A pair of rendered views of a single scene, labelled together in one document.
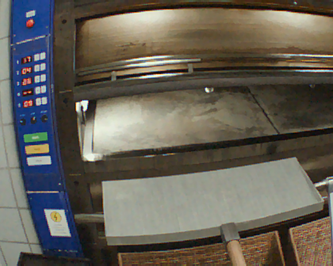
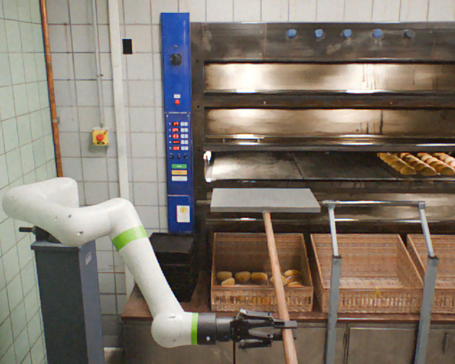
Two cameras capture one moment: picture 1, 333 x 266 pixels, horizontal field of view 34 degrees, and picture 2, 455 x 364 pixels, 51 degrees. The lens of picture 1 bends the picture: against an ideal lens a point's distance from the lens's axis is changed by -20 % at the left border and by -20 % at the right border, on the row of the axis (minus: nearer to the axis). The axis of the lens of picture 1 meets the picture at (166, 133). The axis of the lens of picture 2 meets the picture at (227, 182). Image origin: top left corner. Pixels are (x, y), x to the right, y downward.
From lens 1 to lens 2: 1.03 m
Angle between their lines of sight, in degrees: 5
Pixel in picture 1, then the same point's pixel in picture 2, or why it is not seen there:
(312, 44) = (333, 128)
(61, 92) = (196, 145)
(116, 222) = (217, 203)
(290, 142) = (309, 183)
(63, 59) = (198, 128)
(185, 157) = (253, 183)
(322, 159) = (333, 196)
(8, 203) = (152, 203)
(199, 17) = (267, 115)
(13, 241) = (148, 227)
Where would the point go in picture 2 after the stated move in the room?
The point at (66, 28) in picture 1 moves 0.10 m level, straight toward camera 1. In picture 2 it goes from (199, 110) to (199, 113)
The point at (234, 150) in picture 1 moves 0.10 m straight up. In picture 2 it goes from (276, 183) to (277, 167)
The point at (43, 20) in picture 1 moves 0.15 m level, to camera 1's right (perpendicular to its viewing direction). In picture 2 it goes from (185, 102) to (211, 102)
